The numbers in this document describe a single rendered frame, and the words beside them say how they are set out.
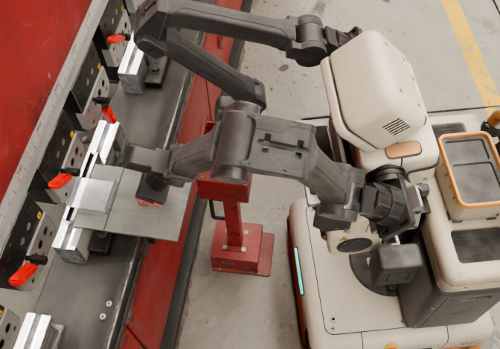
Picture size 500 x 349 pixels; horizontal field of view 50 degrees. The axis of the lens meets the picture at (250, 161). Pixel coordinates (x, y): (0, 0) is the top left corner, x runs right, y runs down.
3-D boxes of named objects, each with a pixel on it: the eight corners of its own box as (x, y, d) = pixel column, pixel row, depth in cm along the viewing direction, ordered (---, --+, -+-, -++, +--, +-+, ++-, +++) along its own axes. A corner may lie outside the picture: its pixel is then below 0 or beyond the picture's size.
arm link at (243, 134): (300, 184, 67) (314, 109, 69) (204, 171, 73) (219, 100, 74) (360, 223, 108) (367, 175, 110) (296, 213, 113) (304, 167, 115)
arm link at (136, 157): (186, 187, 109) (195, 146, 111) (131, 175, 105) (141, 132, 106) (169, 188, 120) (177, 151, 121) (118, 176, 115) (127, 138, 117)
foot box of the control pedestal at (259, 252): (269, 277, 226) (270, 267, 216) (211, 270, 228) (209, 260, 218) (274, 234, 237) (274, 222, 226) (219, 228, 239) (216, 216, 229)
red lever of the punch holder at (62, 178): (59, 183, 106) (80, 167, 115) (39, 180, 106) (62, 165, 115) (59, 191, 106) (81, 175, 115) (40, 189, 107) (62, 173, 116)
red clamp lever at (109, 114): (117, 126, 133) (107, 101, 125) (100, 124, 134) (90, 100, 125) (118, 120, 134) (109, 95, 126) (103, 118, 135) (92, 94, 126)
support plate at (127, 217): (178, 242, 129) (177, 240, 128) (73, 227, 131) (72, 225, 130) (193, 178, 138) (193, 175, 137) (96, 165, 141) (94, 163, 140)
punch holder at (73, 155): (65, 207, 119) (39, 169, 105) (29, 202, 120) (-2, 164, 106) (86, 151, 127) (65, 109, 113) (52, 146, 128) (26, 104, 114)
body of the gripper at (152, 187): (136, 196, 121) (146, 184, 116) (147, 159, 127) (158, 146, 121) (162, 206, 124) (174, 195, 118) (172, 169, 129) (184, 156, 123)
